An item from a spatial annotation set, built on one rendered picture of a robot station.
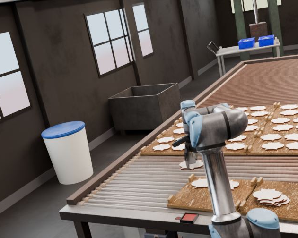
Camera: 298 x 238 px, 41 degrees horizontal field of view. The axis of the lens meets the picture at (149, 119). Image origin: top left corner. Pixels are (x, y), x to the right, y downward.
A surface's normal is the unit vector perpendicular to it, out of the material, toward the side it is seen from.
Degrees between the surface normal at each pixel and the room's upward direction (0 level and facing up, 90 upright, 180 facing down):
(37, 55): 90
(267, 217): 8
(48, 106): 90
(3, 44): 90
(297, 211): 0
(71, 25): 90
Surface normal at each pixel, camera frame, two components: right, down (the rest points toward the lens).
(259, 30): -0.18, 0.30
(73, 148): 0.47, 0.22
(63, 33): 0.87, -0.05
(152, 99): -0.49, 0.33
